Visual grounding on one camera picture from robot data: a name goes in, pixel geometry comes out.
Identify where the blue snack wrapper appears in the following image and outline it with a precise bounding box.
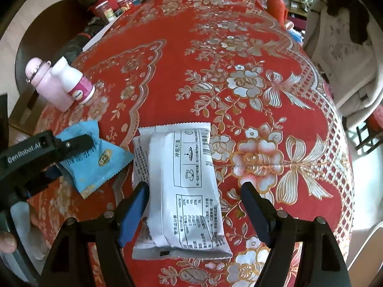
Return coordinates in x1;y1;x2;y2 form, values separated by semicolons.
57;121;134;199

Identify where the left hand with white glove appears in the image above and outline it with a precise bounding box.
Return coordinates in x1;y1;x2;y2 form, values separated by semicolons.
1;202;49;260

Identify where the white printed food packet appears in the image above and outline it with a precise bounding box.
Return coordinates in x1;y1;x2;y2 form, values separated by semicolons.
132;122;232;260

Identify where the white bottle pink label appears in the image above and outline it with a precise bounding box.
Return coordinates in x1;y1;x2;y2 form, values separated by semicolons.
51;56;96;104

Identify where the pink small bottle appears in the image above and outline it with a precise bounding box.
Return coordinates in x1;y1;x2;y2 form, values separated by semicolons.
25;57;74;112

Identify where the dark round wooden table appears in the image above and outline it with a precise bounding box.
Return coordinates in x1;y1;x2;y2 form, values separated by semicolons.
14;0;93;93

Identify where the wooden stool red cushion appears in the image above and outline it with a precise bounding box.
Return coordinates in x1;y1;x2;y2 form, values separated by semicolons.
347;104;382;157

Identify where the jar with white lid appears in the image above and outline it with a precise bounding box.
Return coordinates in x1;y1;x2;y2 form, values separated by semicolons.
95;1;116;23

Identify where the red floral tablecloth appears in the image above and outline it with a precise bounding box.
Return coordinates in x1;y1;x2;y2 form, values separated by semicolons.
36;0;354;286

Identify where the blue plastic bag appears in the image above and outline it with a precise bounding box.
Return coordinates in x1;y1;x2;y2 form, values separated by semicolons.
287;29;303;46

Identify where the white coat on chair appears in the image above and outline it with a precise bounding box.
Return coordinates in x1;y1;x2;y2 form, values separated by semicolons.
303;0;382;129

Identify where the red thermos flask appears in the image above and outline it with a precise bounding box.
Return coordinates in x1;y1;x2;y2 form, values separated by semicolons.
267;0;288;25

